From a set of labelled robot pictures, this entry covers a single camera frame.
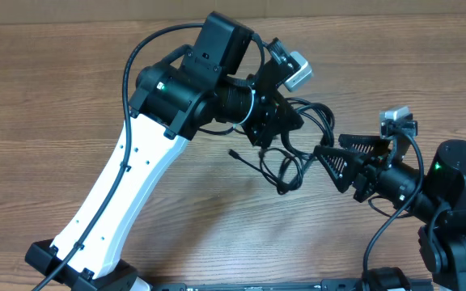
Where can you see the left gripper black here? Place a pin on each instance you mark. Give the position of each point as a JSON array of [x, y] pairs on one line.
[[273, 121]]

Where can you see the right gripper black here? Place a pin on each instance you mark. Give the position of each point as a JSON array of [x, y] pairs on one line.
[[369, 171]]

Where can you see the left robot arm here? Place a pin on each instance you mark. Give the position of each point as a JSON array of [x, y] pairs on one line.
[[229, 75]]

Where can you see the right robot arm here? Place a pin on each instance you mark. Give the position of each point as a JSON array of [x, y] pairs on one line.
[[439, 200]]

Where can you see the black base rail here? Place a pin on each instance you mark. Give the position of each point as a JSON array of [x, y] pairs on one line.
[[387, 280]]

